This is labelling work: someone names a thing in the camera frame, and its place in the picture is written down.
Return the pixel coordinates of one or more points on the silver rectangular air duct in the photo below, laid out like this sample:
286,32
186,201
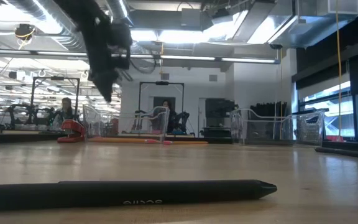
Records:
291,25

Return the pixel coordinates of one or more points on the person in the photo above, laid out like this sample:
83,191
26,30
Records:
65,107
167,105

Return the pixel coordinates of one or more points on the long ceiling light bar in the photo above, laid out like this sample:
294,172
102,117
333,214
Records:
182,58

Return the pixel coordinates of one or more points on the clear plastic bin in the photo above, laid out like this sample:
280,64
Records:
309,127
165,124

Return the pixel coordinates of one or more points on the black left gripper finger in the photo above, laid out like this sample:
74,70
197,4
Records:
110,82
99,82

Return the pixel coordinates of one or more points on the black cabinet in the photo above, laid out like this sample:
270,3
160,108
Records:
219,107

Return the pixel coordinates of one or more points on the black pen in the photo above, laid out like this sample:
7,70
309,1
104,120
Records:
120,194
343,152

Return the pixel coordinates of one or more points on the red stapler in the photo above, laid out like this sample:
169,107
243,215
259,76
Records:
73,129

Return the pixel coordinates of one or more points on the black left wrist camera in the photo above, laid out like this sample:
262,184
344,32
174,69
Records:
121,40

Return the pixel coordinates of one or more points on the black storage rack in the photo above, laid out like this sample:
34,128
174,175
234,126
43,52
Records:
269,107

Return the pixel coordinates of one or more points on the black gantry frame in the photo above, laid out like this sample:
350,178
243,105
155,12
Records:
162,83
54,78

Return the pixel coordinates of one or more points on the silver round air duct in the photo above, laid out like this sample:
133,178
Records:
51,28

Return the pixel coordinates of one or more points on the black background robot arm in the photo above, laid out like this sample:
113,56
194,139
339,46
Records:
26,113

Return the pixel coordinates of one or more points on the grey wall vent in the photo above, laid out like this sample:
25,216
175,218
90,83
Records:
213,77
165,76

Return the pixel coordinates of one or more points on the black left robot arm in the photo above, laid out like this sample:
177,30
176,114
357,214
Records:
79,12

